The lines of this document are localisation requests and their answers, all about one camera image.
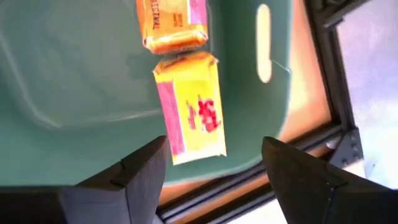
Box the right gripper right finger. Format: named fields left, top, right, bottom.
left=262, top=136, right=398, bottom=224

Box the orange cereal box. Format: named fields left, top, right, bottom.
left=136, top=0, right=210, bottom=55

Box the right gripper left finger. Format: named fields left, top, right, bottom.
left=0, top=135, right=169, bottom=224

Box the black aluminium table frame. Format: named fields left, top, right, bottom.
left=157, top=0, right=374, bottom=224

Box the teal plastic bin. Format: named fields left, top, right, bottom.
left=0, top=0, right=295, bottom=187

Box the yellow Corn Pops cereal box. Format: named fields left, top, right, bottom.
left=152, top=51, right=228, bottom=166

